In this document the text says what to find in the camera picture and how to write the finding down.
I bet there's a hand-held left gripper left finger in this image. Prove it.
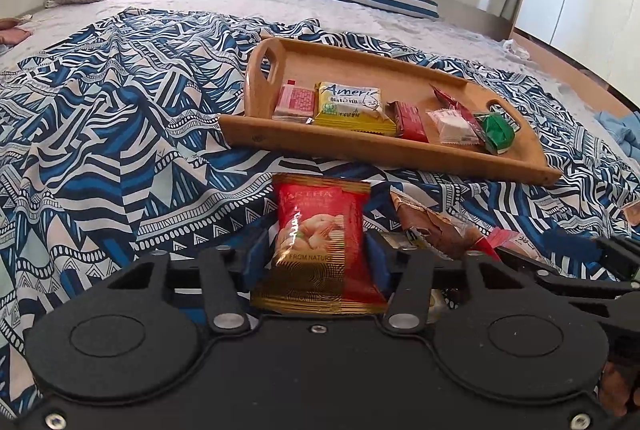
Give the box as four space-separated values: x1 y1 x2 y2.
106 222 275 337

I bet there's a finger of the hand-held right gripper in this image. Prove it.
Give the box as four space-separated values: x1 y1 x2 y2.
497 246 640 332
541 226 640 285

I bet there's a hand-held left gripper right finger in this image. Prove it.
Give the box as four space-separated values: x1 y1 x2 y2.
366 230 535 337

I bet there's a red nut packet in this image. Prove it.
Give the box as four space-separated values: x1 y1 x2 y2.
249 172 389 316

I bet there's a yellow snack packet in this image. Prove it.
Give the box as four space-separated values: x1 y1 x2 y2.
312 81 399 136

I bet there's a dark red stick packet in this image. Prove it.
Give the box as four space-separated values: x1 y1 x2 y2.
428 84 489 147

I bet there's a wooden serving tray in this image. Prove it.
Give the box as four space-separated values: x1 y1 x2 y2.
218 37 564 188

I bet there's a light pink snack packet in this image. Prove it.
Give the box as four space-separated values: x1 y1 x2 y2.
482 228 547 264

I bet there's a brown snack packet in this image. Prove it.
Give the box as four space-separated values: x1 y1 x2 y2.
389 189 502 262

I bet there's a dark brown snack bag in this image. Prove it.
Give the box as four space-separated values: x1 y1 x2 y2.
597 354 634 419

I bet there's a light blue cloth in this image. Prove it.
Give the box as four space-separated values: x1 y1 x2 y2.
594 109 640 159

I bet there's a green snack packet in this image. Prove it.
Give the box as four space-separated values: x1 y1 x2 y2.
472 104 517 156

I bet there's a small red snack packet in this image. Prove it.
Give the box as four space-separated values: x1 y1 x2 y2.
387 100 430 144

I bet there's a white pink candy packet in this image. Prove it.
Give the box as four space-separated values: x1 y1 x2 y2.
425 107 481 146

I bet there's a blue patterned blanket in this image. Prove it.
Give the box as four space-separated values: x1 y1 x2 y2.
0 6 640 417

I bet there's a crumpled white paper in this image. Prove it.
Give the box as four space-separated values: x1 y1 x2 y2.
502 38 532 61

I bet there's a grey bed mattress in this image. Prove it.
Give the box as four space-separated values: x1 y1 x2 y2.
0 0 640 123

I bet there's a small pink cloth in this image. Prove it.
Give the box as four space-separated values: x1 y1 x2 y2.
0 17 34 45

